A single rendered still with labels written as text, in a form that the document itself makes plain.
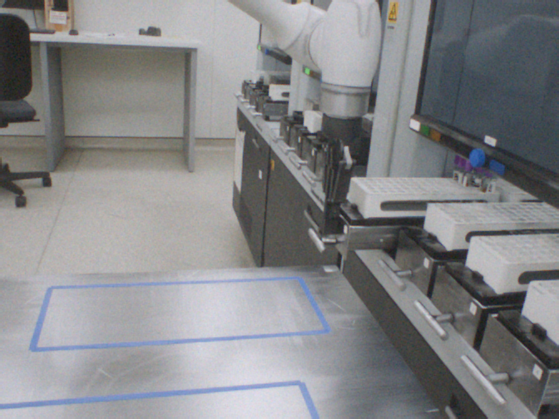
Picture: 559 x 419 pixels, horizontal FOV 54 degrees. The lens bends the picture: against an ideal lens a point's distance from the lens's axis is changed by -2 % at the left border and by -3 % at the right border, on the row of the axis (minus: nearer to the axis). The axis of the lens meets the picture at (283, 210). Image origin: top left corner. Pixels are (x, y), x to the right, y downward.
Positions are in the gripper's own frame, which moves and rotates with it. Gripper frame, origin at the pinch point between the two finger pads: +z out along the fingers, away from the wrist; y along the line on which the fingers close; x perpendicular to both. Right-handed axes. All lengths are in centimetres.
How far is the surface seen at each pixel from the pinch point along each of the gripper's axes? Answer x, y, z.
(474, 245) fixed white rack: -14.5, -27.3, -5.8
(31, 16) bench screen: 113, 329, -19
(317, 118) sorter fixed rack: -16, 66, -6
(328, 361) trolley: 16, -48, -2
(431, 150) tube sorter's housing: -23.9, 7.7, -11.9
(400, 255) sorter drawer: -11.0, -10.4, 3.9
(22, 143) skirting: 129, 350, 76
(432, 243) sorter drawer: -13.1, -17.3, -1.7
